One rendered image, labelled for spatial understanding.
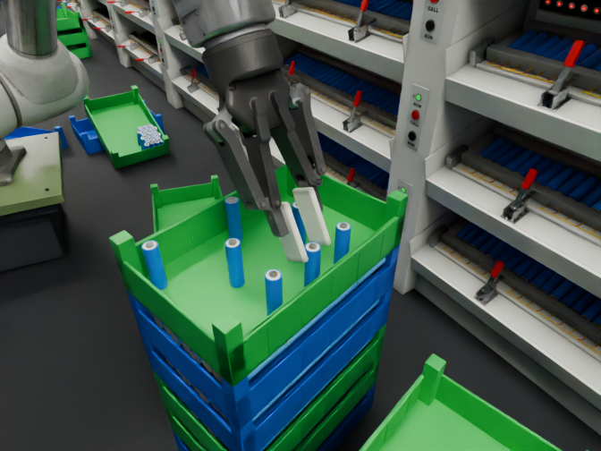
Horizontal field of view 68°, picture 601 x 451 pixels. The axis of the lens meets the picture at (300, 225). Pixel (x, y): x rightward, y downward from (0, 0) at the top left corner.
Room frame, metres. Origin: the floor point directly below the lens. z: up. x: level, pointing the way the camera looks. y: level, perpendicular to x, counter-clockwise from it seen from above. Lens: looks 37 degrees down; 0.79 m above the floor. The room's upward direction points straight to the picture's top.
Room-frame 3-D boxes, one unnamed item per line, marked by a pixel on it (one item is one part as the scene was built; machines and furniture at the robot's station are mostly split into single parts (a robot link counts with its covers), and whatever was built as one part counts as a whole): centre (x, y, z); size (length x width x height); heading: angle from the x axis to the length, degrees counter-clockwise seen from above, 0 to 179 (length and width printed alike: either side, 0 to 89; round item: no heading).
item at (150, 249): (0.39, 0.17, 0.44); 0.02 x 0.02 x 0.06
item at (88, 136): (1.65, 0.72, 0.04); 0.30 x 0.20 x 0.08; 125
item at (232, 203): (0.48, 0.09, 0.44); 0.02 x 0.02 x 0.06
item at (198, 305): (0.43, 0.04, 0.44); 0.30 x 0.20 x 0.08; 138
